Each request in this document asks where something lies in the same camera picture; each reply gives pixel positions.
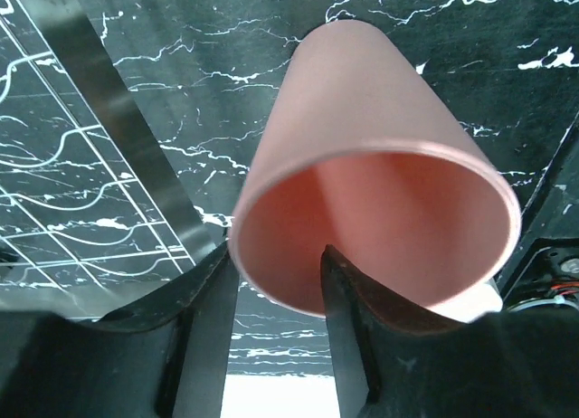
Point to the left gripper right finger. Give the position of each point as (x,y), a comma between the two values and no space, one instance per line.
(393,358)

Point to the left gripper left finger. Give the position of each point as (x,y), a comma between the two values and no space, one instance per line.
(163,355)

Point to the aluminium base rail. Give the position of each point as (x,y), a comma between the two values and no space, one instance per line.
(543,270)

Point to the steel two-tier dish rack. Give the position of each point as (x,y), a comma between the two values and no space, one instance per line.
(74,213)

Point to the dusty pink tumbler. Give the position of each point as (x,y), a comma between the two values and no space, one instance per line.
(359,153)

